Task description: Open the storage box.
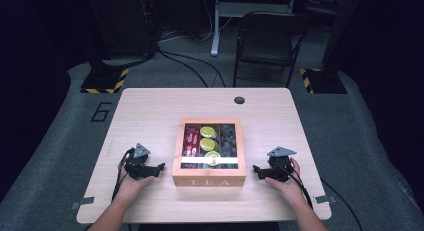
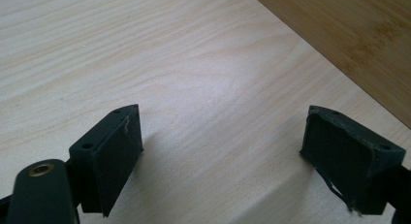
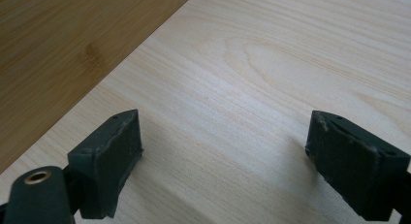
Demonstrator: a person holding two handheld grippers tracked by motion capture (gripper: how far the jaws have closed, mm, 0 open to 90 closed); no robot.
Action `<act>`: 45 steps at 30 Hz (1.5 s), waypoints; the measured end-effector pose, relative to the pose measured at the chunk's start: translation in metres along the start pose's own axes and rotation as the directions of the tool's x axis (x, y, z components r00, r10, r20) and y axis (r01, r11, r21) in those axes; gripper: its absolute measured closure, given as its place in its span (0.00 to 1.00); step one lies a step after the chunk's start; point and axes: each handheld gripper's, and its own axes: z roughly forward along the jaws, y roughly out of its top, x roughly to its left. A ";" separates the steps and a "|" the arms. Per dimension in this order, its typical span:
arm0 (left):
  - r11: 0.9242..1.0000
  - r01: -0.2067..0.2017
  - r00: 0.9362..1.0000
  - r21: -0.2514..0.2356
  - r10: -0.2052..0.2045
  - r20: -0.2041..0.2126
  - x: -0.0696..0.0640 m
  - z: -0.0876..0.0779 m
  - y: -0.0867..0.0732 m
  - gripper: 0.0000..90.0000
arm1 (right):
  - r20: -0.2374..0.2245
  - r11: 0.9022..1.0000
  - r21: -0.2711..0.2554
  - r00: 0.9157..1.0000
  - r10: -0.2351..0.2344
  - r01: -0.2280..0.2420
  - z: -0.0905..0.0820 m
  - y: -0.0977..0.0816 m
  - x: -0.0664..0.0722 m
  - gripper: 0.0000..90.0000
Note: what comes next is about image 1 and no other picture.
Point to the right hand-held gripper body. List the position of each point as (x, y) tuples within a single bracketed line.
[(281, 169)]

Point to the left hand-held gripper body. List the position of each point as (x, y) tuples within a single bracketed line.
[(140, 167)]

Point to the wooden box with glass lid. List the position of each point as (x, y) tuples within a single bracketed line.
[(209, 179)]

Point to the person's left hand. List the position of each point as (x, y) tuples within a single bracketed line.
[(130, 187)]

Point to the person's right hand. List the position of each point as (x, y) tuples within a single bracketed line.
[(291, 189)]

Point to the bundle of red stick packets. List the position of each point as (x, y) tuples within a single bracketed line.
[(191, 142)]

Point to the pile of dark packets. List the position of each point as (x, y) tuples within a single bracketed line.
[(228, 141)]

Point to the grey tape piece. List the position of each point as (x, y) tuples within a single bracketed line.
[(83, 202), (325, 199)]

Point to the black table grommet hole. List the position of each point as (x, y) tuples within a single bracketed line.
[(239, 100)]

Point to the black stand with striped base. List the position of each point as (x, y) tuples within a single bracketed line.
[(105, 79), (325, 81)]

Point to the black folding chair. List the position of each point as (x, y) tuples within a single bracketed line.
[(266, 41)]

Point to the black equipment cabinet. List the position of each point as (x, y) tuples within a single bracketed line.
[(130, 24)]

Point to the white metal desk frame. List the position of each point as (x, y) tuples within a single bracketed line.
[(216, 31)]

